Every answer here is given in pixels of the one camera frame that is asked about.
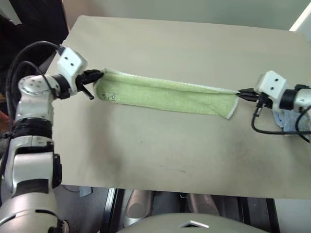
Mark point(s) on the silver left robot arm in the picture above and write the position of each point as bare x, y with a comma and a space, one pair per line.
34, 106

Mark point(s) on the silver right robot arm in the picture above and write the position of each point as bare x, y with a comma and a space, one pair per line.
301, 98

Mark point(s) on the taupe rounded shape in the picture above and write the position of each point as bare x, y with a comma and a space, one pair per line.
202, 206
136, 205

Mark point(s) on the black bulky object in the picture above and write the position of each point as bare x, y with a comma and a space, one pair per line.
29, 21

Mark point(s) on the white panel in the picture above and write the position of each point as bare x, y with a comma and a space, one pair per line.
302, 21

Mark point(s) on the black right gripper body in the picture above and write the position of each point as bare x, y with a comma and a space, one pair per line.
263, 100

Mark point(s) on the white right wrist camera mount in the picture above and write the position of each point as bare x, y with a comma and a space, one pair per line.
273, 85

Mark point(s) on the light blue crumpled cloth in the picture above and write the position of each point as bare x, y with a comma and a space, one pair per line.
283, 121

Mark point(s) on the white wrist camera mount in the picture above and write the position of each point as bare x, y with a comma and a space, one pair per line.
71, 61
273, 85

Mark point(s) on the light green towel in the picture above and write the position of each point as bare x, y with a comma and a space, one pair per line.
158, 93

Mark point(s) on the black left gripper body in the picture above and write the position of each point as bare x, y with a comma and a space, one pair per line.
80, 81

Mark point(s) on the black table frame leg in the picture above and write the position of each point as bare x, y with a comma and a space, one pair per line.
111, 211
269, 216

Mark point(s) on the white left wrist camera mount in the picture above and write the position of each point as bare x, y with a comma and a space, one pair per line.
71, 61

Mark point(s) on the small grey-blue object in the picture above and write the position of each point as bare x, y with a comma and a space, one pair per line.
85, 191

